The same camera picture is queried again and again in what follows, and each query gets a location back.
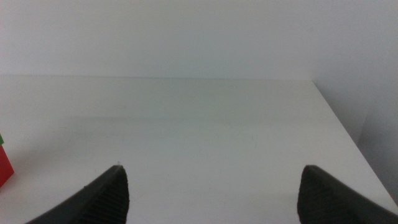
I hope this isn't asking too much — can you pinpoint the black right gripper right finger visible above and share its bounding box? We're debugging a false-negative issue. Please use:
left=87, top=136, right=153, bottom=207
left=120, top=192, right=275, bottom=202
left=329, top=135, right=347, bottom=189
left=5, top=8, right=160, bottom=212
left=297, top=165, right=398, bottom=224

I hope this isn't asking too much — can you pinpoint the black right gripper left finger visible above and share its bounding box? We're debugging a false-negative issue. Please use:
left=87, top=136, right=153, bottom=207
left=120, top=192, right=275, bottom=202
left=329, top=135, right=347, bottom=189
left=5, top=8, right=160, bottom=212
left=26, top=164, right=130, bottom=224

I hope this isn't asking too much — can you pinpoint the red cube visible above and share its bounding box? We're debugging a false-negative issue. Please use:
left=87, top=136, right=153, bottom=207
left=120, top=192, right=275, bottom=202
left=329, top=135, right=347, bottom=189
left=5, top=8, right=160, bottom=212
left=0, top=145, right=15, bottom=189

